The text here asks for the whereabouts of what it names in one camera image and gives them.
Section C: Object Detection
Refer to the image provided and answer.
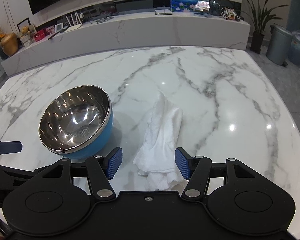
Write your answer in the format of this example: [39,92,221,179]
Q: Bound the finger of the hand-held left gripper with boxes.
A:
[0,162,40,180]
[0,140,23,155]

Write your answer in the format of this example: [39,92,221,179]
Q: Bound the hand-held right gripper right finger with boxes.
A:
[175,147,263,200]

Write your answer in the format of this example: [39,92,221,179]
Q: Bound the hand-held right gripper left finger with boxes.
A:
[37,147,123,201]

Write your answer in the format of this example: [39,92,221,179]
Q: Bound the white cloth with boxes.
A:
[133,92,185,192]

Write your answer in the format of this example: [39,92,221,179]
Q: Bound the blue steel bowl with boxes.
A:
[38,85,114,159]

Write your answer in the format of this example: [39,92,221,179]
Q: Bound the dark blue vase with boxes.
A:
[0,44,9,61]

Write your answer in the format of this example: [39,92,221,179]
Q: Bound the gold vase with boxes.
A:
[0,33,19,57]

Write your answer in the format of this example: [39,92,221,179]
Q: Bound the red box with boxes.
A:
[34,29,46,42]

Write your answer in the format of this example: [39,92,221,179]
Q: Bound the brown teddy bear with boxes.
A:
[20,26,31,40]

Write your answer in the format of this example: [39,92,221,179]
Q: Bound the black remote control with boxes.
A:
[48,28,66,40]

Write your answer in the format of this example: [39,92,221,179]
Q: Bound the white router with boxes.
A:
[65,12,83,33]

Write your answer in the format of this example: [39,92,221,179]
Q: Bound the potted green plant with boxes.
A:
[238,0,290,55]

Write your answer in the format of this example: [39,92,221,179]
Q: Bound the grey trash bin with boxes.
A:
[266,24,294,66]

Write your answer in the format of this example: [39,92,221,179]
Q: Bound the white flat device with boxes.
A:
[154,8,172,16]

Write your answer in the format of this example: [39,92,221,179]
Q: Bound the crystal ornament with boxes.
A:
[193,1,211,16]

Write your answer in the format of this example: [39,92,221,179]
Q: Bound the white toy figure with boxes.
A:
[226,8,238,21]

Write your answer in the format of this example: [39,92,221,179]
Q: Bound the black speaker bar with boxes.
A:
[114,0,154,13]

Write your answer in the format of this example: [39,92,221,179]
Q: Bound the black picture frame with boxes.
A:
[17,17,31,34]

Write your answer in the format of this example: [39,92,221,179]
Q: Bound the black cables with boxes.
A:
[89,11,115,23]

